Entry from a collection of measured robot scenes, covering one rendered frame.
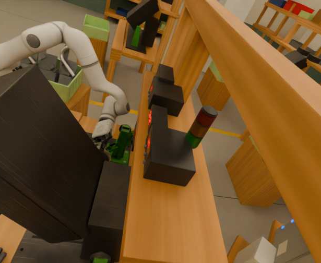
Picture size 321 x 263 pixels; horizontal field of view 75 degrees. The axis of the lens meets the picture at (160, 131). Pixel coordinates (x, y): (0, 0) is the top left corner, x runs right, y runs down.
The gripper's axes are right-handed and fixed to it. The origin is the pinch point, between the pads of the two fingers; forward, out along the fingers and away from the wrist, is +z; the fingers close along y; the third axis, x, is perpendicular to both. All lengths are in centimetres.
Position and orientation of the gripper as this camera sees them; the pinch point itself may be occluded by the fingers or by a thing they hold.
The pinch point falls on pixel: (99, 147)
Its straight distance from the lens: 107.4
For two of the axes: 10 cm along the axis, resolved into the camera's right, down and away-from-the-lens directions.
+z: -0.8, 8.2, -5.7
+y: 8.8, -2.1, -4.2
